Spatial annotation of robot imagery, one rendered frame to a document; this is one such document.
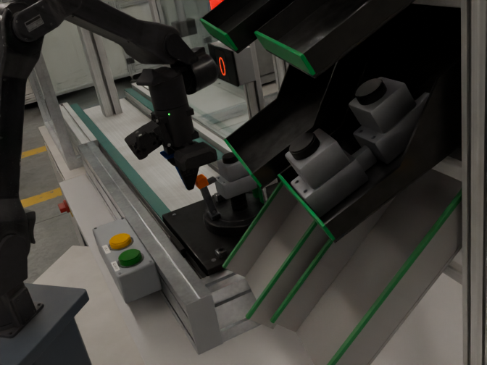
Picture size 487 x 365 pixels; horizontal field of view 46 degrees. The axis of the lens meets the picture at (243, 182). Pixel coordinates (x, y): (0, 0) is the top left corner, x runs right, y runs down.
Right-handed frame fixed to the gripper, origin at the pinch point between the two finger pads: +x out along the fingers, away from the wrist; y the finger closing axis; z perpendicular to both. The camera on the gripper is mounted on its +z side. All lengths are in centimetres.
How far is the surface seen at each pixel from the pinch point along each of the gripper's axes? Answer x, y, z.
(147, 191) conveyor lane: 14.6, -29.5, 1.8
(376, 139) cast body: -16.4, 44.7, -7.3
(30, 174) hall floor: 109, -334, 24
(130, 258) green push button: 12.3, 0.0, 13.3
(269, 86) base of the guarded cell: 23, -101, -67
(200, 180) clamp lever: 2.1, 1.0, -1.8
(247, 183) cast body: 5.2, 2.1, -9.9
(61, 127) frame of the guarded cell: 10, -82, 12
